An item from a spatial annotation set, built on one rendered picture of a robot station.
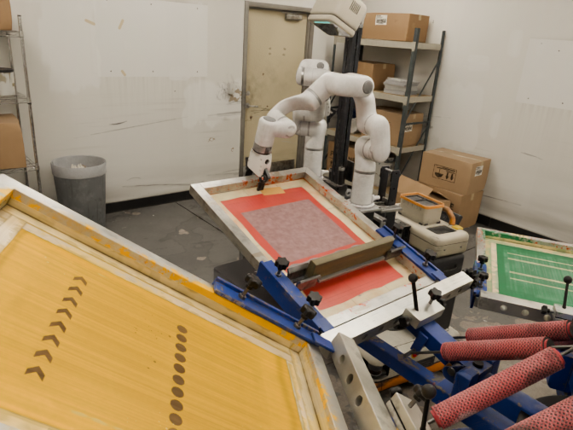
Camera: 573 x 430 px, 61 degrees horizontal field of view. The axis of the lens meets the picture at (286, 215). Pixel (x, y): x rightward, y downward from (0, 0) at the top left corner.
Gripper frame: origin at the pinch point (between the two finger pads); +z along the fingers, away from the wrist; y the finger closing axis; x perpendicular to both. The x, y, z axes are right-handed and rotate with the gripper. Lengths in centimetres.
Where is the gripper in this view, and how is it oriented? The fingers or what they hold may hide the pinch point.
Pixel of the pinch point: (254, 183)
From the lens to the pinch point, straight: 200.4
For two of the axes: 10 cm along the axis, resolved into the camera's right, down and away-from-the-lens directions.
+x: -7.7, 1.7, -6.1
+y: -5.9, -5.5, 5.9
